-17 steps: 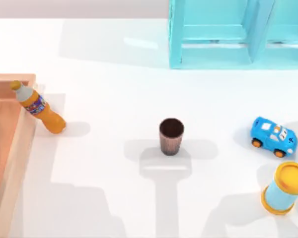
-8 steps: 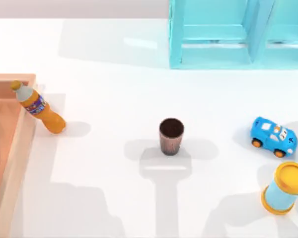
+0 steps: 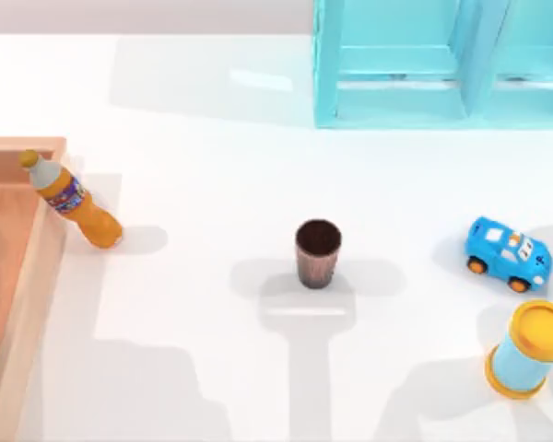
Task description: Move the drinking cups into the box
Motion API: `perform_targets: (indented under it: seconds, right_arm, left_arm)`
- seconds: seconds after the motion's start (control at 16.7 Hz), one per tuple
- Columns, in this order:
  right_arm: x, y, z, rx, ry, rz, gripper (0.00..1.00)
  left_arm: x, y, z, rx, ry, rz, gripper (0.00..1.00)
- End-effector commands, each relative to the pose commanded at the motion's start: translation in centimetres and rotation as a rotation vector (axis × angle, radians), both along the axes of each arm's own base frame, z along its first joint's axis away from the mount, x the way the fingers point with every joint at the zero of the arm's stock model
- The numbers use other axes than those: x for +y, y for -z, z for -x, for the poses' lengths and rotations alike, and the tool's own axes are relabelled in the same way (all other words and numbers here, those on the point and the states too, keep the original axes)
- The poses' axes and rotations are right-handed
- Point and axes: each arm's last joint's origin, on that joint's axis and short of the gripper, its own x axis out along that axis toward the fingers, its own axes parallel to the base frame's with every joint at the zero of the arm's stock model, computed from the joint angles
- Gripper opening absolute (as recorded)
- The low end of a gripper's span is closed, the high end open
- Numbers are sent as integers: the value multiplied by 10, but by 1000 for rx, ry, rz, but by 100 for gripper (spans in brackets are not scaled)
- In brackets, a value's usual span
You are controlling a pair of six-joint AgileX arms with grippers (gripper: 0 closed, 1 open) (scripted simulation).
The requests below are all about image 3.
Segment blue toy car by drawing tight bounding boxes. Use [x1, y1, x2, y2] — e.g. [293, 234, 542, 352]
[464, 215, 553, 294]

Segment blue and yellow can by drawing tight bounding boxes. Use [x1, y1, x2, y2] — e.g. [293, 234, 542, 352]
[484, 298, 553, 400]

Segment light blue rack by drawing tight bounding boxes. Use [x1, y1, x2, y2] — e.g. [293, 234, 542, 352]
[311, 0, 553, 130]

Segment orange soda bottle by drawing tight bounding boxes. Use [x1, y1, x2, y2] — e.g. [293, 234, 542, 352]
[18, 149, 124, 250]

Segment brown cup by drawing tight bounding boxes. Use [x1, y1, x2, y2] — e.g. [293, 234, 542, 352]
[295, 219, 343, 290]

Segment shallow salmon-coloured box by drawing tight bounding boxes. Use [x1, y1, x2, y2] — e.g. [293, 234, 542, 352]
[0, 136, 68, 442]

